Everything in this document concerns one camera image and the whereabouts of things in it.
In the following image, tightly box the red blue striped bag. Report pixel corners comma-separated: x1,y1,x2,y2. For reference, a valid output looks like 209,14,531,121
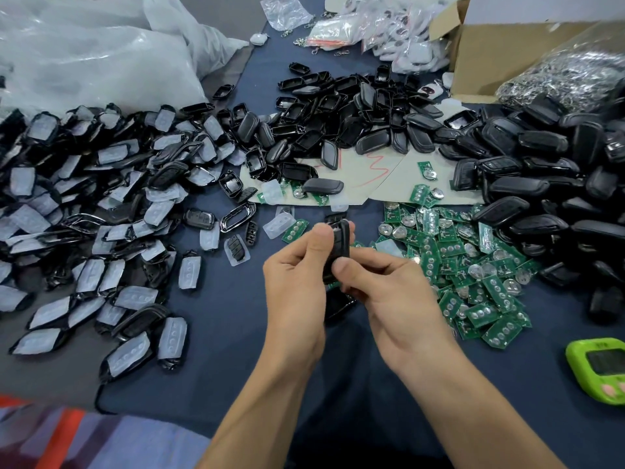
0,393,211,469

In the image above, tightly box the person's right forearm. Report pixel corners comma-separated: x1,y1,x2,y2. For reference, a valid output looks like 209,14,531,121
415,347,568,469

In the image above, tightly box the pile of assembled black fobs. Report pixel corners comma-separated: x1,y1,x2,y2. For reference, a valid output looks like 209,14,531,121
449,87,625,323

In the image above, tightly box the small crumpled clear plastic bag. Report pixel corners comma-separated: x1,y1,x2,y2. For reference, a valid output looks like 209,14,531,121
260,0,314,32

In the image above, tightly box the clear bag with red label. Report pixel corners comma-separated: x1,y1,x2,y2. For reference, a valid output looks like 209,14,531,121
305,14,365,50

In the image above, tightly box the pile of shells with pads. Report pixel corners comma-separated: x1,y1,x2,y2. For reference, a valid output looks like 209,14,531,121
0,102,260,382

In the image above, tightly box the pile of black shell halves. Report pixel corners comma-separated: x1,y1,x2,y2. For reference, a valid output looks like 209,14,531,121
217,61,480,206

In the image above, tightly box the person's left forearm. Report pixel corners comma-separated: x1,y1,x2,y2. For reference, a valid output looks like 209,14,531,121
195,356,324,469

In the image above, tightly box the yellow-green object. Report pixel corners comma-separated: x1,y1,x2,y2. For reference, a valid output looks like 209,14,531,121
566,337,625,405

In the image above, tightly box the pile of green circuit boards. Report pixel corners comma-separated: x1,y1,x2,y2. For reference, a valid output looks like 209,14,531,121
283,161,533,350

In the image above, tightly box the clear bag of metal parts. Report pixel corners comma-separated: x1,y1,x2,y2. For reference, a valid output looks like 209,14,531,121
496,48,625,113

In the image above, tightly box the person's right hand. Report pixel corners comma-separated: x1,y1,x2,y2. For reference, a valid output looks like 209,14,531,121
330,247,460,372

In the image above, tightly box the clear plastic film piece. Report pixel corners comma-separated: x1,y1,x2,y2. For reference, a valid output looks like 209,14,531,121
264,210,296,240

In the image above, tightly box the person's left hand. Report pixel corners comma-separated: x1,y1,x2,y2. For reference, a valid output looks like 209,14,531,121
262,222,338,372

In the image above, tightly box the lone glossy black shell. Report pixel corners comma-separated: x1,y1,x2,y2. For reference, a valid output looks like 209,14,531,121
324,288,359,325

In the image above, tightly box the large white plastic bag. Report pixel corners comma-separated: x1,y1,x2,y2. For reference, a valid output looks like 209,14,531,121
0,0,250,118

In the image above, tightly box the large open cardboard box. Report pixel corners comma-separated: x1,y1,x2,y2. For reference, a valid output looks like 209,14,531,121
430,0,625,104

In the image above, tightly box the heap of clear parts bags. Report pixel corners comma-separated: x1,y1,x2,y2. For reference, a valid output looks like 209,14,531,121
361,0,451,74

